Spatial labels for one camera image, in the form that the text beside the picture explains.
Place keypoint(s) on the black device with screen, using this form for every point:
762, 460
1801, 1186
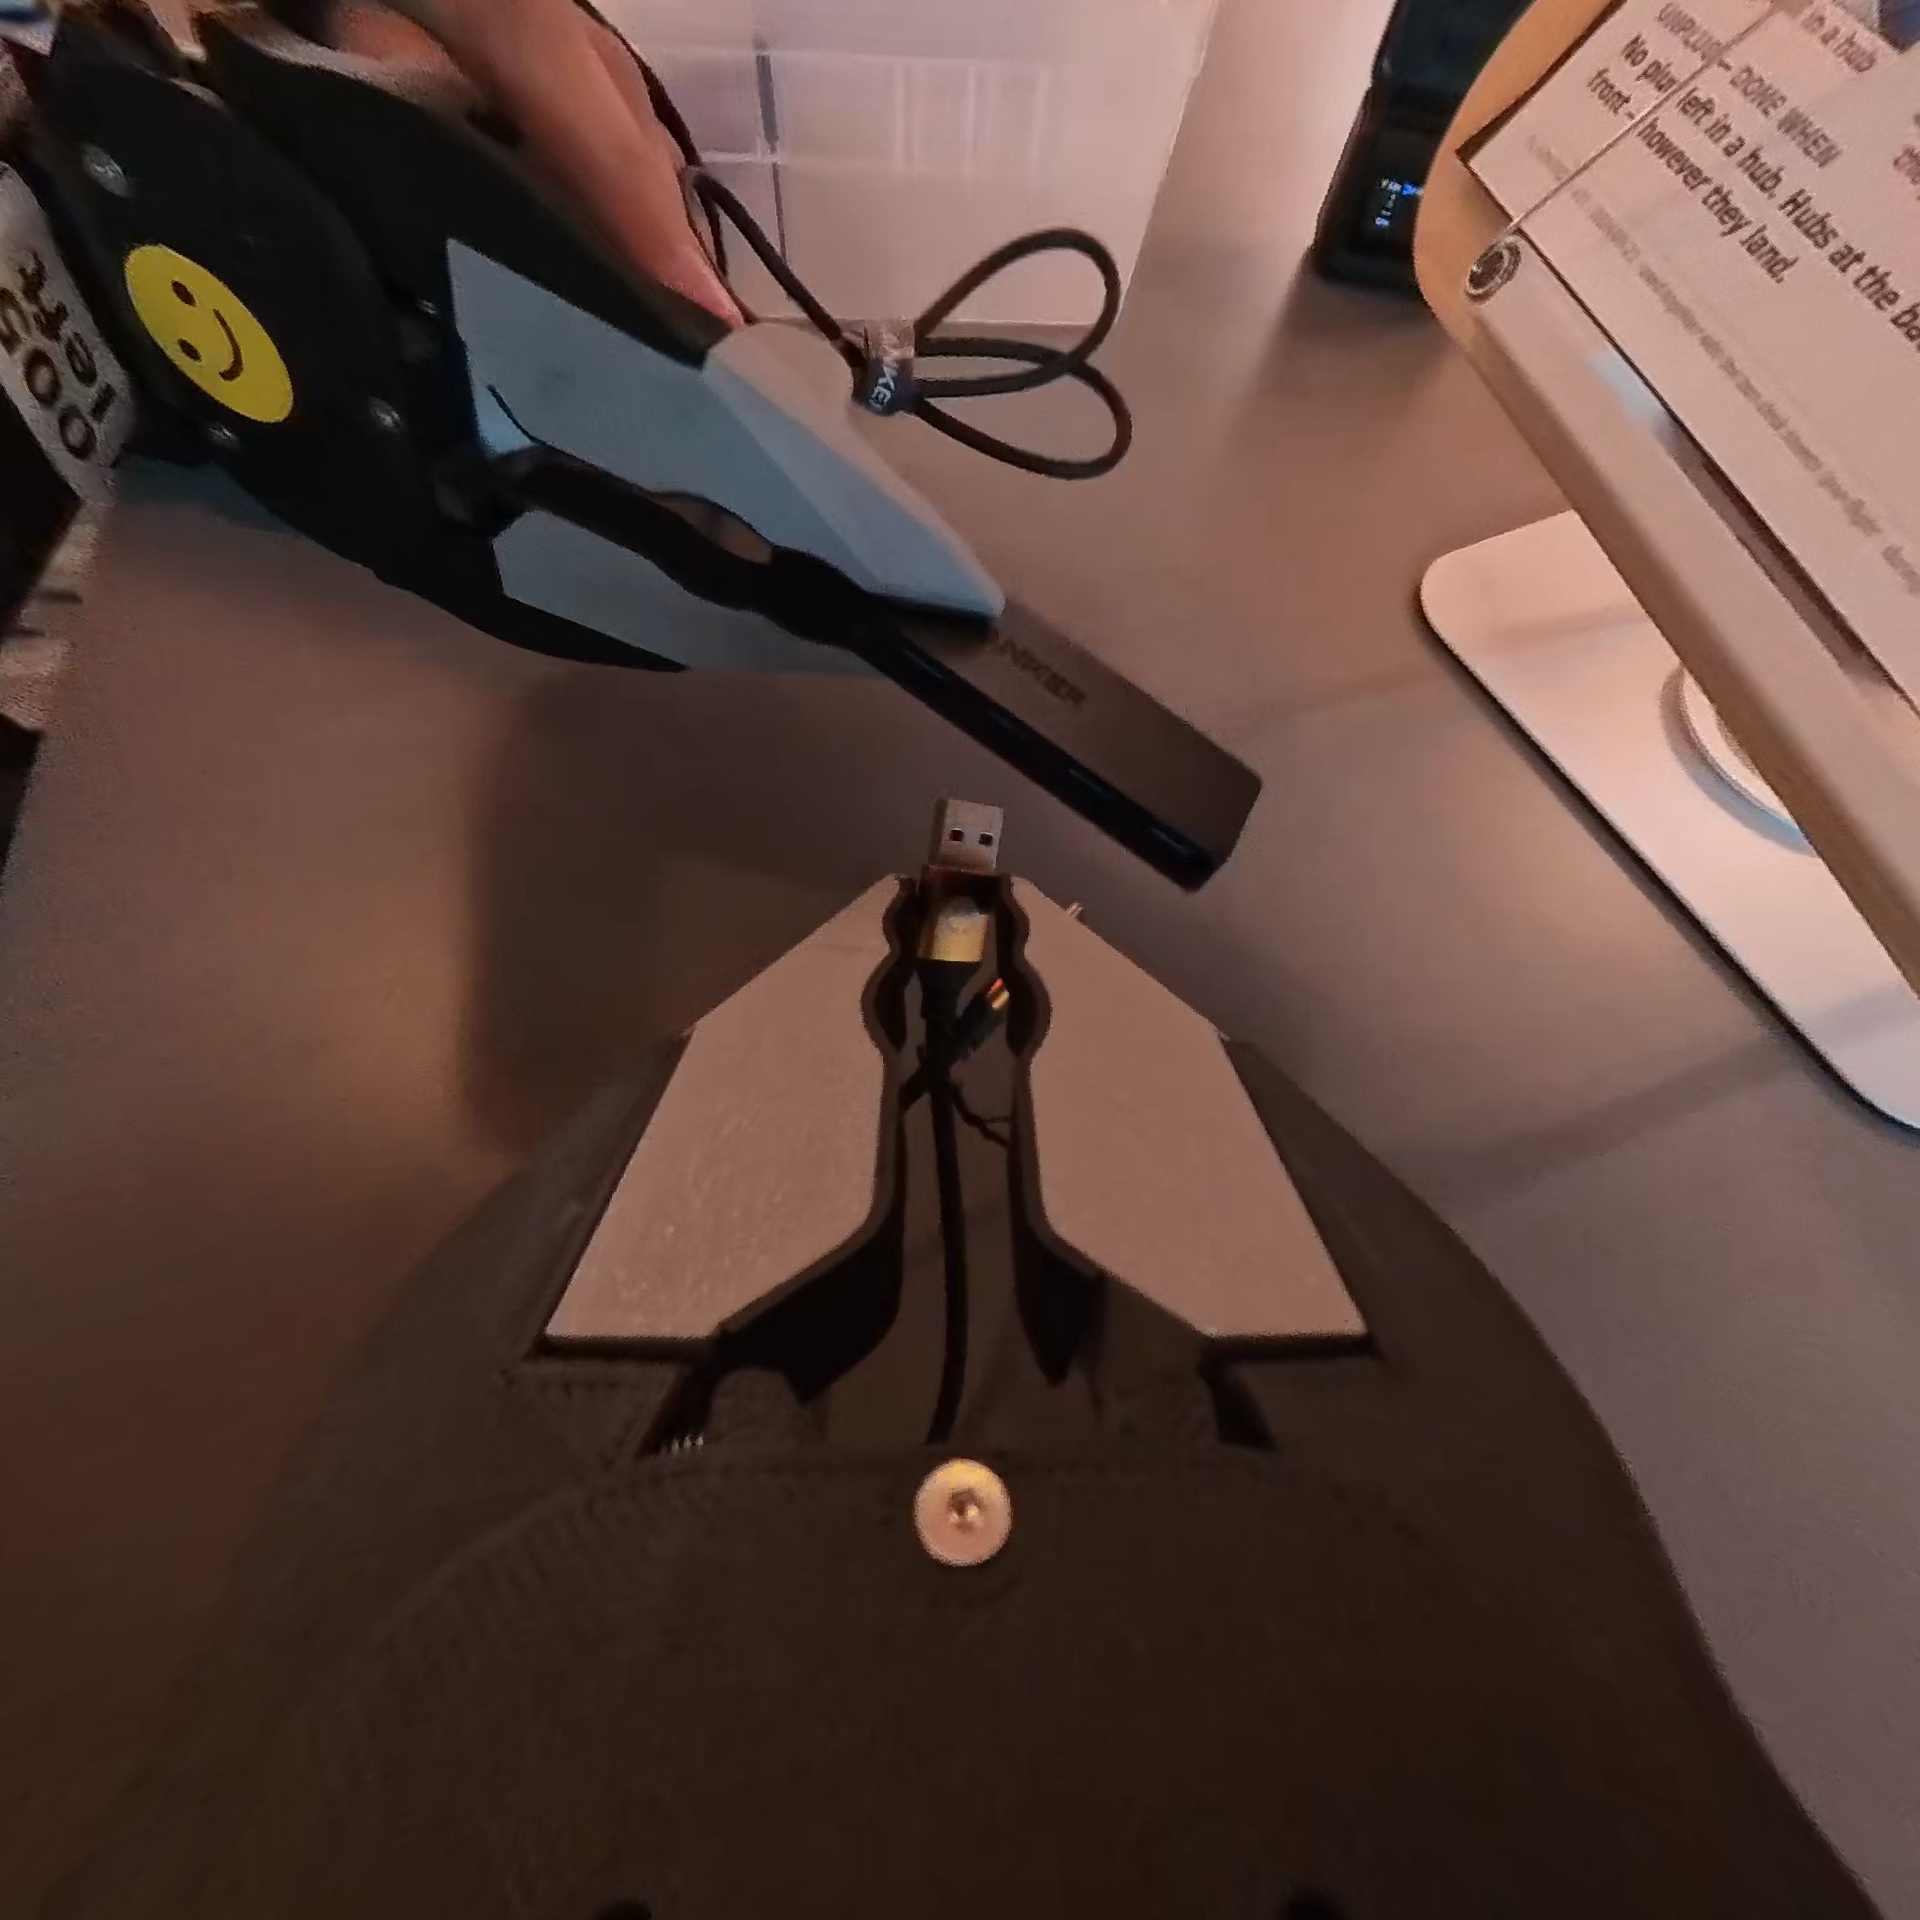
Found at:
1381, 241

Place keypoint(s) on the black plastic usb hub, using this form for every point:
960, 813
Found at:
1142, 781

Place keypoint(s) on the person's left hand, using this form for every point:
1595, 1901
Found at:
600, 120

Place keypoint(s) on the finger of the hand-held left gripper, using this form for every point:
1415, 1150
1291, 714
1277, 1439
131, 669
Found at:
751, 452
600, 593

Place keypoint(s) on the white stand base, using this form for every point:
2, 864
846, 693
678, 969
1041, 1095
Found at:
1559, 630

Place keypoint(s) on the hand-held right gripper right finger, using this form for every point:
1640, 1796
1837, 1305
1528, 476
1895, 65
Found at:
1184, 1172

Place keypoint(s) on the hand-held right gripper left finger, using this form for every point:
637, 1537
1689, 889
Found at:
720, 1172

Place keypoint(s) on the translucent plastic bin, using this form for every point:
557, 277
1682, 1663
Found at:
975, 149

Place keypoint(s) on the printed instruction sheet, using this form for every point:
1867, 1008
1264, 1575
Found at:
1725, 300

